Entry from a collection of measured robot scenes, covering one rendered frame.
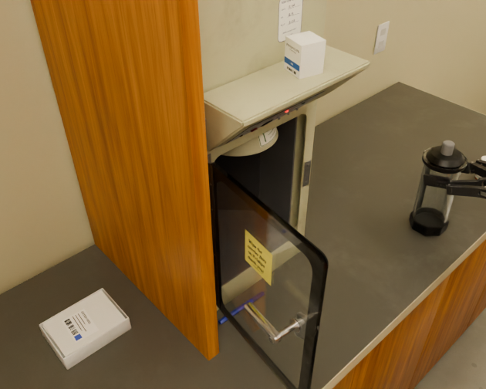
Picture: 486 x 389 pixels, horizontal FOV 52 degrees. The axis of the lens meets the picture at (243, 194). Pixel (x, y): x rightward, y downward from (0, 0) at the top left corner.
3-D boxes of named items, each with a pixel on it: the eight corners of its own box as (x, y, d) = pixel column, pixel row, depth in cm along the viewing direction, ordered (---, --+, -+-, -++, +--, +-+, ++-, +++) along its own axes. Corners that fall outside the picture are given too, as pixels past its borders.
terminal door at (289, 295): (218, 302, 114) (210, 157, 89) (307, 407, 95) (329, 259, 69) (215, 305, 114) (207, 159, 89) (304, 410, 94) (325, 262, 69)
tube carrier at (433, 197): (400, 221, 141) (414, 157, 128) (421, 204, 147) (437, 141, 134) (435, 240, 135) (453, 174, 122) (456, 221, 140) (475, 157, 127)
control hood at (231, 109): (197, 147, 88) (194, 96, 82) (319, 89, 105) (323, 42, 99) (241, 176, 81) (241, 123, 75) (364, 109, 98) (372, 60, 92)
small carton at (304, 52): (283, 68, 90) (285, 35, 86) (307, 62, 91) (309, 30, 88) (298, 79, 86) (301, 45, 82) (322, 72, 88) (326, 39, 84)
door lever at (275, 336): (265, 298, 90) (266, 289, 88) (300, 334, 84) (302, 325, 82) (241, 312, 88) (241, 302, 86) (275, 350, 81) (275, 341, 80)
